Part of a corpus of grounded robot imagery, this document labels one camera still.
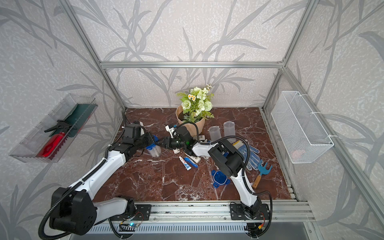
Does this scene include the blue toothbrush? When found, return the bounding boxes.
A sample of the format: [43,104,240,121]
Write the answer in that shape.
[184,157,199,168]

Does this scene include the blue cup lid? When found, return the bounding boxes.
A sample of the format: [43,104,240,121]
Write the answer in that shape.
[211,170,231,189]

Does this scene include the white wire mesh basket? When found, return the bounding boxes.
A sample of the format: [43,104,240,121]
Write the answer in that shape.
[272,91,334,164]

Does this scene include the clear plastic wall tray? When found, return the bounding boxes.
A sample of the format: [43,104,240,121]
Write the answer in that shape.
[10,94,98,164]

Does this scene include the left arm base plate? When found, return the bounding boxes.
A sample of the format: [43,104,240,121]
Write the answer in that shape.
[121,204,152,221]

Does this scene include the blue-lidded clear kit cup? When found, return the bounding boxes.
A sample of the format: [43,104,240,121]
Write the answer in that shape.
[146,136,162,158]
[223,121,236,137]
[208,126,222,142]

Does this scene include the aluminium front rail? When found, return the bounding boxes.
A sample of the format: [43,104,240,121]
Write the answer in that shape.
[61,200,316,224]

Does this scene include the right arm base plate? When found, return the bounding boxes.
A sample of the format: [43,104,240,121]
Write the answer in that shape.
[229,202,271,221]

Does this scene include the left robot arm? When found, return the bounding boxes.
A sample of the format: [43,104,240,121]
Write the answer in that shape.
[38,121,154,240]

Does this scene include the small white toothpaste tube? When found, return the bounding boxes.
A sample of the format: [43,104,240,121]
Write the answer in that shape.
[179,156,192,171]

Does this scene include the white blue dotted work glove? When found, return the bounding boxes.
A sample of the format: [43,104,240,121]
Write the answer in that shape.
[233,141,263,171]

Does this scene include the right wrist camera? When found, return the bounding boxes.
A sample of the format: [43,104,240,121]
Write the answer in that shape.
[165,125,177,138]

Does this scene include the green white artificial flowers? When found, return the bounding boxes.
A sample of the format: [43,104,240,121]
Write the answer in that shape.
[177,85,215,123]

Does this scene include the pink item in basket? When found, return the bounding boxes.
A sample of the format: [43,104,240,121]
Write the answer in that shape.
[291,150,306,163]

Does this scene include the wooden handled brush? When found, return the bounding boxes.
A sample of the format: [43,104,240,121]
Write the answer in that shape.
[252,163,273,189]

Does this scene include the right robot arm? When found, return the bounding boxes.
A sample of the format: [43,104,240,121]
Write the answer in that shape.
[155,126,273,213]

